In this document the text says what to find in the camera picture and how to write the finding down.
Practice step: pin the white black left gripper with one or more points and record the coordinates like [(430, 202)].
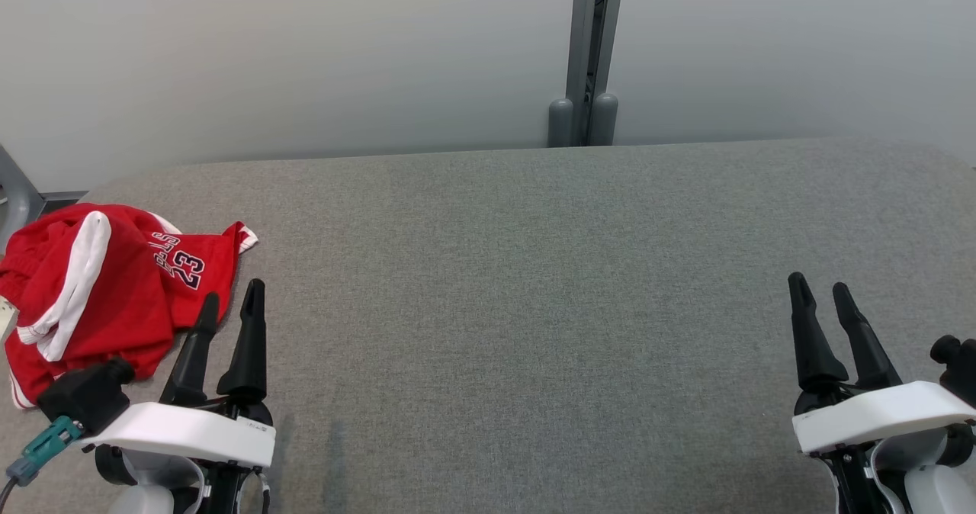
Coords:
[(183, 430)]

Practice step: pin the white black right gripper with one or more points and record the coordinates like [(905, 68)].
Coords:
[(877, 416)]

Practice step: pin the red jersey with number 23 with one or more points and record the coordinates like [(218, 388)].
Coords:
[(202, 270)]

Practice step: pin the red shorts with white stripes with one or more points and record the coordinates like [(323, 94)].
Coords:
[(76, 300)]

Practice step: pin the beige woven basket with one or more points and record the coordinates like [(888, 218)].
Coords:
[(6, 319)]

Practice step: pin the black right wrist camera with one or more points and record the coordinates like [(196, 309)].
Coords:
[(959, 365)]

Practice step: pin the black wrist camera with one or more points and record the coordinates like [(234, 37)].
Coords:
[(88, 396), (959, 365)]

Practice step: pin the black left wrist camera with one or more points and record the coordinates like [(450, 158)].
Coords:
[(88, 396)]

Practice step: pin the grey metal partition post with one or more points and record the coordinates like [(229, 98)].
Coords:
[(587, 56)]

